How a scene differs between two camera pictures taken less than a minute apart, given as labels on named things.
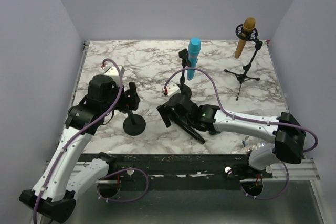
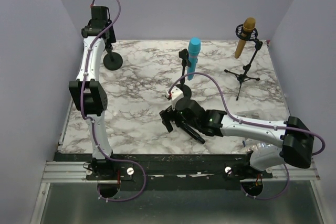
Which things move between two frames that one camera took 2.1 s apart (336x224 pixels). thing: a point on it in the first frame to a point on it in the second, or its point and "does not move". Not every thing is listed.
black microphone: (189, 129) does not move
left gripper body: (125, 102) to (111, 39)
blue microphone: (193, 47) does not move
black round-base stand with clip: (185, 89) does not move
